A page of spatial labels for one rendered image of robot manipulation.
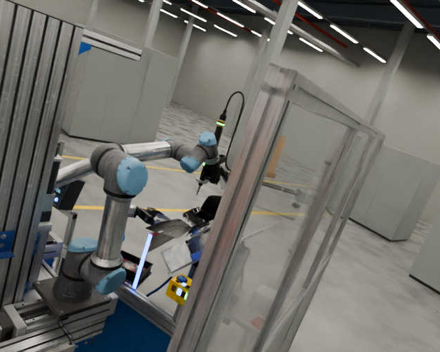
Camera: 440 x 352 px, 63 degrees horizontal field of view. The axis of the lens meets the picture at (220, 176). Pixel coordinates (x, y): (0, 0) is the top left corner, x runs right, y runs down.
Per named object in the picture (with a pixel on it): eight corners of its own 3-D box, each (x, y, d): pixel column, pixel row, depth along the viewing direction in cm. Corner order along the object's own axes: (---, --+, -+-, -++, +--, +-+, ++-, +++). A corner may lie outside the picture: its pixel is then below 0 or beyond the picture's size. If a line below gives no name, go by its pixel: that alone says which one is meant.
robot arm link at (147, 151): (74, 167, 129) (167, 155, 169) (93, 180, 123) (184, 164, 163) (78, 137, 125) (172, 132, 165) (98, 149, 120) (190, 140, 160)
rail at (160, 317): (182, 338, 179) (187, 325, 178) (178, 341, 176) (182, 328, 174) (63, 252, 215) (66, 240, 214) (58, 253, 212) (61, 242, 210)
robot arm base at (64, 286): (63, 306, 136) (70, 284, 134) (45, 284, 144) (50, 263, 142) (98, 296, 148) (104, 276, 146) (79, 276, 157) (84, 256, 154)
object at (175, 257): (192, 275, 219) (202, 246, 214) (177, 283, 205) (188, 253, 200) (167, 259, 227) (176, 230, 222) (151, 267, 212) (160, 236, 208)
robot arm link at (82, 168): (8, 191, 171) (118, 147, 184) (11, 180, 183) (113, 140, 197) (22, 211, 176) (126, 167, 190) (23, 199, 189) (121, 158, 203)
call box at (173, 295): (200, 306, 177) (207, 288, 174) (190, 315, 168) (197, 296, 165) (175, 290, 183) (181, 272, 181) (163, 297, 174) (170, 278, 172)
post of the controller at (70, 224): (70, 244, 212) (77, 214, 207) (66, 244, 209) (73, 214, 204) (66, 241, 213) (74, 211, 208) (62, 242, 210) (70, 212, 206)
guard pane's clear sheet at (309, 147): (330, 253, 301) (380, 140, 278) (113, 552, 77) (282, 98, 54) (329, 253, 301) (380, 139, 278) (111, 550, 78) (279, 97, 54)
